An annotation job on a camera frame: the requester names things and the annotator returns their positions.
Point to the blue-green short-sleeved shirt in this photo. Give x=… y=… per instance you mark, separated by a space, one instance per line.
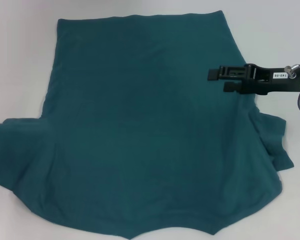
x=140 y=125

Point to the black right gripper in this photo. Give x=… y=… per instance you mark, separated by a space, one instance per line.
x=272 y=85

